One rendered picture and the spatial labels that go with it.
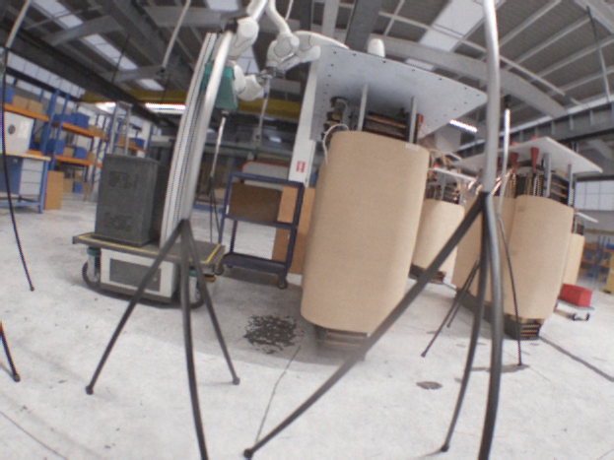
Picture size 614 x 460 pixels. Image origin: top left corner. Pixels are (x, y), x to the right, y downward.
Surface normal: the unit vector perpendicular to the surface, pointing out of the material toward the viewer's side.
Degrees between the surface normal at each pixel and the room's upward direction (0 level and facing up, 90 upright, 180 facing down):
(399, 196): 90
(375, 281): 90
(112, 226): 90
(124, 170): 90
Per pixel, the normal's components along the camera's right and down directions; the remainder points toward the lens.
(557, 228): 0.02, 0.08
